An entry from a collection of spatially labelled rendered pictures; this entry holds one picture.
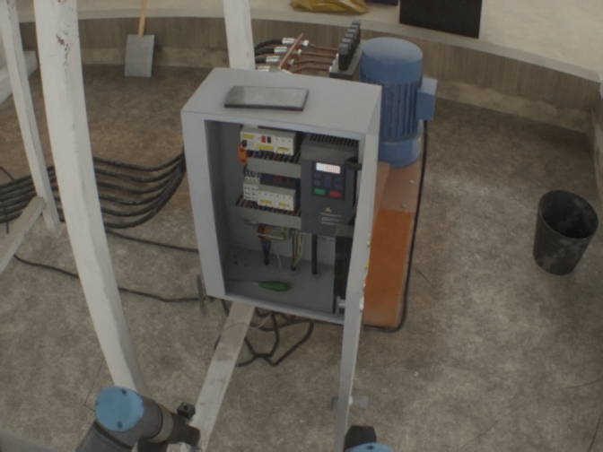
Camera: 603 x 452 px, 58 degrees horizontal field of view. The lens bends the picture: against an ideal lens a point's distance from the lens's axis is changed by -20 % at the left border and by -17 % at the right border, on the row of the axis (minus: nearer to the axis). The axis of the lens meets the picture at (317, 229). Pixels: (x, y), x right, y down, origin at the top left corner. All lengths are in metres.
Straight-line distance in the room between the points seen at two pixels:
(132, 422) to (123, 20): 3.46
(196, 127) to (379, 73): 0.82
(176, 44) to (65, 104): 3.11
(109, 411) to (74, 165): 0.44
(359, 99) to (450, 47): 2.31
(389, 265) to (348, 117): 1.02
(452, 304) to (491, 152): 1.10
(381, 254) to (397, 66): 0.65
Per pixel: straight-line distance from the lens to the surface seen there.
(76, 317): 2.71
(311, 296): 1.77
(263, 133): 1.49
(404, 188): 2.16
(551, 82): 3.76
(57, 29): 1.05
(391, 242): 2.20
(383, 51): 2.08
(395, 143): 2.17
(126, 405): 1.10
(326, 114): 1.34
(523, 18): 4.52
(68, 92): 1.07
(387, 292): 2.38
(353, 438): 1.19
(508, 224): 3.05
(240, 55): 1.99
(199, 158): 1.45
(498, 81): 3.76
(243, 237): 1.84
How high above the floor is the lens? 2.00
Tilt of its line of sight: 44 degrees down
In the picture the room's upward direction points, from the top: 1 degrees clockwise
